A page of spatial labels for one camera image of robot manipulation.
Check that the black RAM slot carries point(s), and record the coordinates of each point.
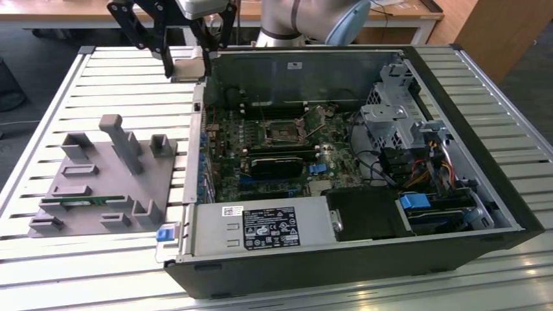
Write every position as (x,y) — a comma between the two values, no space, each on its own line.
(279,149)
(279,155)

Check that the green RAM stick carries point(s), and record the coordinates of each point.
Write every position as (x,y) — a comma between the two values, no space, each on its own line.
(92,200)

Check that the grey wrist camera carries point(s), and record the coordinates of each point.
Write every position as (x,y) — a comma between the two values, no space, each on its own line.
(205,8)

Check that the black open PC case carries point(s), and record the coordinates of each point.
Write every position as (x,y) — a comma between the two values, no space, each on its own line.
(302,275)

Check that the wooden desk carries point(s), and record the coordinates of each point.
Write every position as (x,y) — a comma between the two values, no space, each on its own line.
(405,14)

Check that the wooden cabinet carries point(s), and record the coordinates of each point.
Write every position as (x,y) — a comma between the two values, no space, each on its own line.
(497,32)

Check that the black graphics card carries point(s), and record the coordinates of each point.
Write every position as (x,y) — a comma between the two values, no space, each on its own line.
(275,168)

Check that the green motherboard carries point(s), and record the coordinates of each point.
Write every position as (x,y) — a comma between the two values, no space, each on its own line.
(341,162)

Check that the blue board connector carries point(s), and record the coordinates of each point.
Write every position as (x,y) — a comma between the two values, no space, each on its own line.
(315,169)

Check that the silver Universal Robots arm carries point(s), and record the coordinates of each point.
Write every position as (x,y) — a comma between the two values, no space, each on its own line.
(279,19)

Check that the blue case latch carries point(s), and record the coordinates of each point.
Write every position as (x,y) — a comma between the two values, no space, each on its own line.
(164,234)

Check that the silver power supply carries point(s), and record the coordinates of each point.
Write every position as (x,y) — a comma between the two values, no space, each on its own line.
(212,230)

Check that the grey plastic parts rack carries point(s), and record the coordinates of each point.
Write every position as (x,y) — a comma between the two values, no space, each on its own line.
(116,194)

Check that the silver chipset heatsink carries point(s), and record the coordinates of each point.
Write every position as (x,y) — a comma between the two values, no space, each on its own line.
(319,188)

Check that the silver CPU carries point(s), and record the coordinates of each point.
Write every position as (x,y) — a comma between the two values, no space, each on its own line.
(189,69)

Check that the silver drive cage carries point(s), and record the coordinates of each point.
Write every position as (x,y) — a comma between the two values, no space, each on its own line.
(379,113)

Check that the black plastic shroud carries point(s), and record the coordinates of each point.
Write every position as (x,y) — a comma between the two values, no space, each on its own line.
(366,214)

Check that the black disk drive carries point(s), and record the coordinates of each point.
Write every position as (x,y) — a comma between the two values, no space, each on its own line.
(435,216)

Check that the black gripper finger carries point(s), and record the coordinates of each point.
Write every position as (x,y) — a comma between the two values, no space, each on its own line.
(129,22)
(209,42)

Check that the CPU socket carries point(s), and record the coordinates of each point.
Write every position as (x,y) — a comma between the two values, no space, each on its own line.
(282,133)

